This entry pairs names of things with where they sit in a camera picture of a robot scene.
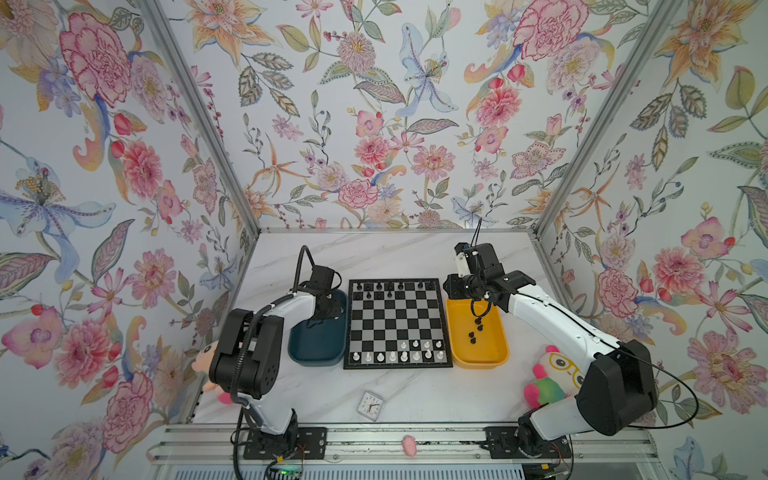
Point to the small white square clock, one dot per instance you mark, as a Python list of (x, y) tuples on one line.
[(370, 406)]

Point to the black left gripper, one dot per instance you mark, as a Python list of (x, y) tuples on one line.
[(336, 308)]

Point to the small pink toy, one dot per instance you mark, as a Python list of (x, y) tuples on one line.
[(409, 446)]

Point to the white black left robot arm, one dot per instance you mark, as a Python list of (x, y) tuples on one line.
[(246, 365)]

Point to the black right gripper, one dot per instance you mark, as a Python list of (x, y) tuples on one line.
[(451, 290)]

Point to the green pink owl plush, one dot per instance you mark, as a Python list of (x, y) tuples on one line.
[(556, 377)]

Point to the pink faced plush doll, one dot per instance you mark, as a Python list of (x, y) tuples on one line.
[(202, 364)]

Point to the teal plastic tray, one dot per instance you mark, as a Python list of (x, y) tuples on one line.
[(321, 342)]

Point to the yellow plastic tray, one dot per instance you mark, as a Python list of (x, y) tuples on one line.
[(477, 342)]

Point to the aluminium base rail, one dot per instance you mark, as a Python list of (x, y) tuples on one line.
[(380, 443)]

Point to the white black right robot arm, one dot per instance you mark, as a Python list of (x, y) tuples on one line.
[(619, 385)]

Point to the black white chess board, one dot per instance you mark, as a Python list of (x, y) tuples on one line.
[(396, 324)]

